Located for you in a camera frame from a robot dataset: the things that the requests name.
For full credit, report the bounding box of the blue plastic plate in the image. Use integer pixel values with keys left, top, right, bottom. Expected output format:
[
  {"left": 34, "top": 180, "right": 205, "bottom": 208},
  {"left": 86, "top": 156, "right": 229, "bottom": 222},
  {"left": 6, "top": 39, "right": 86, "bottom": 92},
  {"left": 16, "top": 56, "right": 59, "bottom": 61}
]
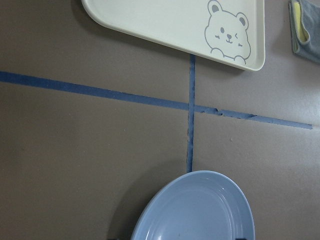
[{"left": 131, "top": 170, "right": 256, "bottom": 240}]

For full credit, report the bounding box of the cream bear serving tray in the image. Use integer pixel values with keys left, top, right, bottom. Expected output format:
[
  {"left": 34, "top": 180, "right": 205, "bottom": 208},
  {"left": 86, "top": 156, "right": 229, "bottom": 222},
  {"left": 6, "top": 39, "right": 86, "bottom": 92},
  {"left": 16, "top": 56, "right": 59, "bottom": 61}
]
[{"left": 82, "top": 0, "right": 266, "bottom": 71}]

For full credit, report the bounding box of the grey folded cloth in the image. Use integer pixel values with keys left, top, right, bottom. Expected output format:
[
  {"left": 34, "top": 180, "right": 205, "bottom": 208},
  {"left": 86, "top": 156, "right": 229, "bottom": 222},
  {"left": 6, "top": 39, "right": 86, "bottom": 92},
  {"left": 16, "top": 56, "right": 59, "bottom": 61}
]
[{"left": 288, "top": 0, "right": 320, "bottom": 63}]

